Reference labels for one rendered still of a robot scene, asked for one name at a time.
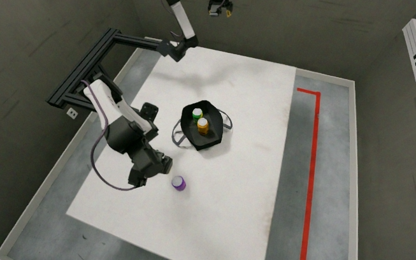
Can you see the green and yellow soda can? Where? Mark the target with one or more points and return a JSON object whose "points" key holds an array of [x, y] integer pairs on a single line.
{"points": [[197, 114]]}

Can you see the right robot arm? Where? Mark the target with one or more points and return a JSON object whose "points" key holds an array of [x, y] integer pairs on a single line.
{"points": [[125, 131]]}

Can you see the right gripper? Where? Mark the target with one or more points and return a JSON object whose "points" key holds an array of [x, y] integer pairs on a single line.
{"points": [[166, 161]]}

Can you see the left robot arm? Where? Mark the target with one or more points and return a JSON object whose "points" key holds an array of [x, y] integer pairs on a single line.
{"points": [[190, 40]]}

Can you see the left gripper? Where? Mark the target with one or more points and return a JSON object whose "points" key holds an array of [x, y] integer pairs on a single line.
{"points": [[226, 4]]}

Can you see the black tote bag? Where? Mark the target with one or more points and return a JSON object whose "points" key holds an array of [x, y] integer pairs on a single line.
{"points": [[216, 119]]}

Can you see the purple drink can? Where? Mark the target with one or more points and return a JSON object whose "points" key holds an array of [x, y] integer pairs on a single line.
{"points": [[178, 183]]}

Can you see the yellow drink can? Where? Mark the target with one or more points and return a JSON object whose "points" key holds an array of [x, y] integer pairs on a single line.
{"points": [[202, 125]]}

